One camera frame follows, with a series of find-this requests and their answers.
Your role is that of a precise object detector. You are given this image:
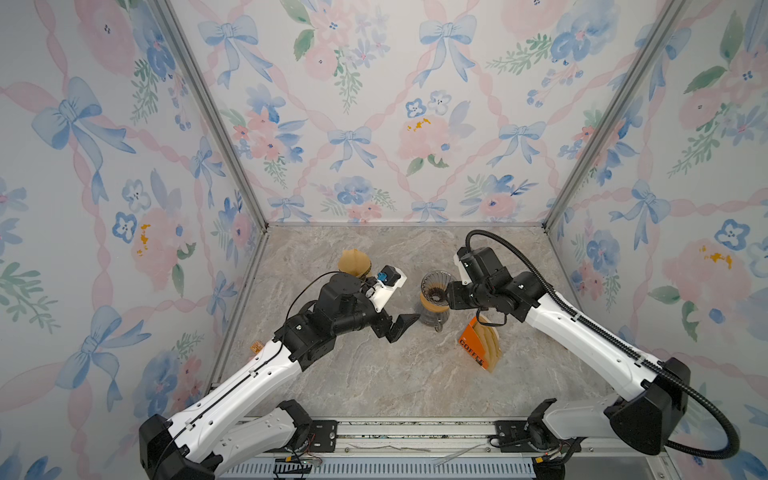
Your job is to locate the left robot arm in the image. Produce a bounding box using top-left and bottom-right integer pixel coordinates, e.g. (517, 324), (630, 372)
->
(139, 265), (419, 479)

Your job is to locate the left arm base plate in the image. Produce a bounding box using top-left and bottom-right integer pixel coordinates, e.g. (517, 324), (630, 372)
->
(285, 420), (339, 453)

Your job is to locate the brown paper coffee filter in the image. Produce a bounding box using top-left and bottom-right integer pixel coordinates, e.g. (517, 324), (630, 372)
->
(337, 249), (372, 279)

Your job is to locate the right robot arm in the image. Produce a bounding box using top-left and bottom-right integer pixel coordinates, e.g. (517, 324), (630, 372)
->
(447, 247), (690, 455)

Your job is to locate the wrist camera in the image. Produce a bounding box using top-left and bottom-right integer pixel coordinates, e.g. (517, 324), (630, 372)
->
(366, 265), (407, 313)
(454, 246), (474, 285)

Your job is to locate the orange coffee filter pack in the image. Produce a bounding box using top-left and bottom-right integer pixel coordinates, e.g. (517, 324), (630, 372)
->
(458, 315), (503, 373)

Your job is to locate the grey glass dripper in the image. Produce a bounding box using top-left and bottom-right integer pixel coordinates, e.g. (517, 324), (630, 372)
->
(420, 270), (455, 305)

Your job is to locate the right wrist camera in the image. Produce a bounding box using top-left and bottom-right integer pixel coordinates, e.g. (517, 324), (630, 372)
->
(454, 246), (474, 285)

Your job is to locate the black corrugated cable conduit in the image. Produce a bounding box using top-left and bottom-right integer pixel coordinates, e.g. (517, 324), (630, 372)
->
(465, 229), (741, 461)

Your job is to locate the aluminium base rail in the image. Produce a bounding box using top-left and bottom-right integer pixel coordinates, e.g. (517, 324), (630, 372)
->
(155, 416), (661, 480)

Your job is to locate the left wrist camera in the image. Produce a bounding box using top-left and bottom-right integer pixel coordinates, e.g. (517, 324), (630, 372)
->
(366, 265), (407, 313)

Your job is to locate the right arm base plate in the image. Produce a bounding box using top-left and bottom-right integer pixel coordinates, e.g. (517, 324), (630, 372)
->
(489, 420), (537, 453)

